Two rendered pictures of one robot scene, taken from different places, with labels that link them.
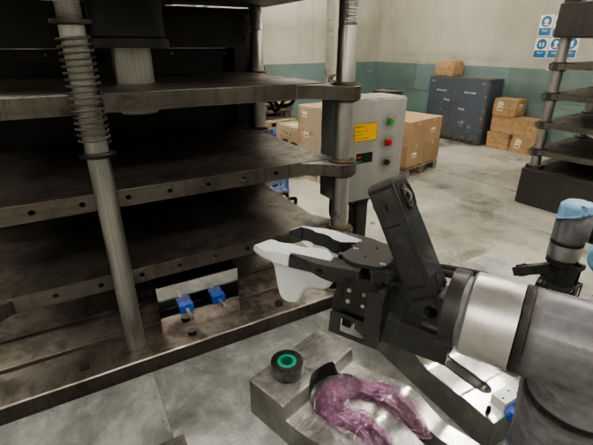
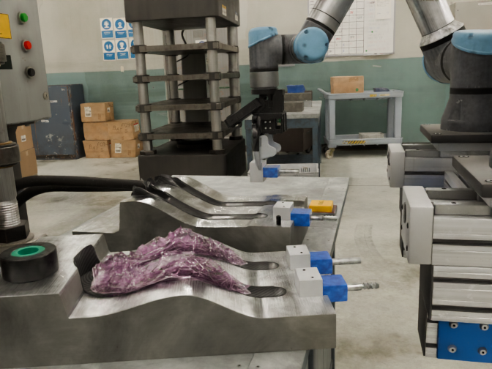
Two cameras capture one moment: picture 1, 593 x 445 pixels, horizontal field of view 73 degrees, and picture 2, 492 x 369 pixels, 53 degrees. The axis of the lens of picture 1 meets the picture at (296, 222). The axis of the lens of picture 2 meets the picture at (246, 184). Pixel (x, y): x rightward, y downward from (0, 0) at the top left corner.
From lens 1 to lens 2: 0.55 m
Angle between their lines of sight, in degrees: 44
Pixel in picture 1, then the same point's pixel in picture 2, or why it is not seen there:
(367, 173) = (10, 85)
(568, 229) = (264, 50)
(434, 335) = not seen: outside the picture
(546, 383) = not seen: outside the picture
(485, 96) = (69, 103)
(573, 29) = (141, 13)
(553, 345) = not seen: outside the picture
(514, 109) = (102, 112)
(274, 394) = (33, 291)
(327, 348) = (71, 241)
